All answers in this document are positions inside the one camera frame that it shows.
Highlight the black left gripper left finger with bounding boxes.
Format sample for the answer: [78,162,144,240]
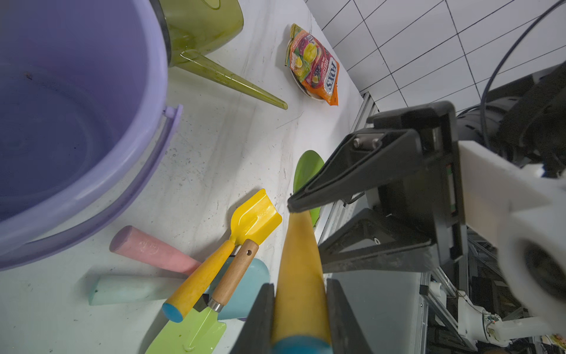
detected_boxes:
[230,283,275,354]

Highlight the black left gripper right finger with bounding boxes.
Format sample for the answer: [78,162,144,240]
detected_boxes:
[327,279,372,354]

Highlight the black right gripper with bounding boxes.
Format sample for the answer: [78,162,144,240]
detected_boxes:
[287,101,467,274]

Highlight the green trowel orange handle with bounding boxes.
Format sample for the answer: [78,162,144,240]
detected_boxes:
[270,150,333,354]

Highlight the green trowel wooden handle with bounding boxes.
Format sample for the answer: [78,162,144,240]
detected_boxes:
[146,240,259,353]

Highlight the yellow spade orange handle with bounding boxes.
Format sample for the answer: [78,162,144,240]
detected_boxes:
[162,189,282,323]

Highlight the teal plastic shovel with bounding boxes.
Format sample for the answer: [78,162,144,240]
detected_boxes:
[88,258,271,320]

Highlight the purple shovel pink handle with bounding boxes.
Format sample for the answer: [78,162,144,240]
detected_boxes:
[109,226,201,275]

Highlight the orange candy snack bag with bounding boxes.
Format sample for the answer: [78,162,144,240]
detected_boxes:
[285,24,340,106]

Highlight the green transparent watering can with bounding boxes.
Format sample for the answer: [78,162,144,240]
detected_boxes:
[150,0,288,110]

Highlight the purple plastic bucket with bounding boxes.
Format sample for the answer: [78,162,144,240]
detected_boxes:
[1,1,183,270]

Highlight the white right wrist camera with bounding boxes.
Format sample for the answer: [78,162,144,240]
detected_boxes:
[458,141,565,333]

